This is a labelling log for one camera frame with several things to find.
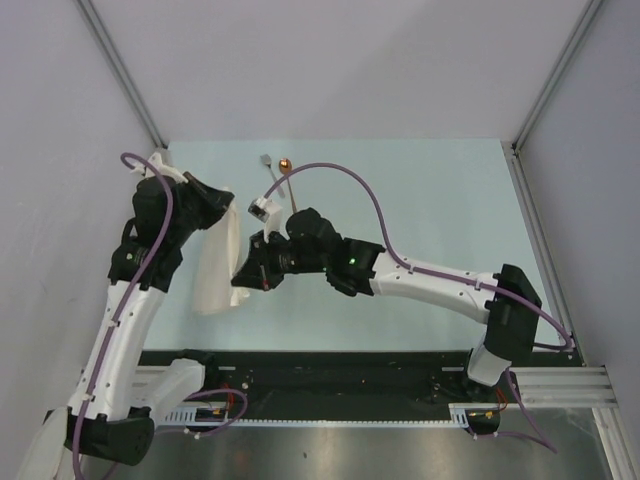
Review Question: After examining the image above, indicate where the white slotted cable duct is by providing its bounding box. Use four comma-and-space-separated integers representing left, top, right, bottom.
159, 403, 500, 430

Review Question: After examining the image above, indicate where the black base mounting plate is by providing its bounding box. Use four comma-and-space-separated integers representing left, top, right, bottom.
137, 350, 581, 409

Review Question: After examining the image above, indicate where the aluminium frame post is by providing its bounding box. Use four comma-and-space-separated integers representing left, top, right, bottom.
510, 0, 607, 154
72, 0, 167, 149

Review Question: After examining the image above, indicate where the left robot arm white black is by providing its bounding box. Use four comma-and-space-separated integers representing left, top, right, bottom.
65, 173, 234, 475

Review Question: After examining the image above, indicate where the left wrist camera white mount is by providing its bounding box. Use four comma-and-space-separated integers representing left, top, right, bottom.
121, 149, 188, 183

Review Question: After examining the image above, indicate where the purple cable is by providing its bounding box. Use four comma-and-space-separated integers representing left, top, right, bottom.
69, 151, 249, 480
262, 160, 576, 456

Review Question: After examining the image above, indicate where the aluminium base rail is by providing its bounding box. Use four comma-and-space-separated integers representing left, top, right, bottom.
512, 367, 617, 408

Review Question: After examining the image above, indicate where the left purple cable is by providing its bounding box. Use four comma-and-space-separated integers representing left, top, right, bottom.
69, 151, 249, 480

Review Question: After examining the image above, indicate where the white cloth napkin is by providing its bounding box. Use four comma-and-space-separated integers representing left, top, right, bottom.
192, 200, 250, 316

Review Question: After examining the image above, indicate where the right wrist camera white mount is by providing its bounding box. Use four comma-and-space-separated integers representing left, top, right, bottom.
248, 197, 283, 243

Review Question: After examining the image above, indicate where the left aluminium frame post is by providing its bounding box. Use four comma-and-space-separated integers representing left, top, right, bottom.
72, 0, 167, 149

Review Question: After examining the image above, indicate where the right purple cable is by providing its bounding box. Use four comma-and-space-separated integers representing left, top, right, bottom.
262, 160, 576, 456

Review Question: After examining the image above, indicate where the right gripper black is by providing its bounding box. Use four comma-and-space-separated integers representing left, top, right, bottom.
233, 231, 327, 294

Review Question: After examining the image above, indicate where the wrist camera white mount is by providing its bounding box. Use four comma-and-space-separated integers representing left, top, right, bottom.
248, 197, 283, 243
121, 149, 188, 183

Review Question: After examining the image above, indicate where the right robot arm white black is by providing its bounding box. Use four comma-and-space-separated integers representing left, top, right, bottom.
231, 208, 541, 401

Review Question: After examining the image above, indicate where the right aluminium frame post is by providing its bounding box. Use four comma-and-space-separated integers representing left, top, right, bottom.
510, 0, 607, 154

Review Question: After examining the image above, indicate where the silver fork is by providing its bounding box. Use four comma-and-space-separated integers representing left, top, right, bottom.
260, 154, 286, 199

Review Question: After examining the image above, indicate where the copper spoon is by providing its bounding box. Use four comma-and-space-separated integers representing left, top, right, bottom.
278, 158, 298, 213

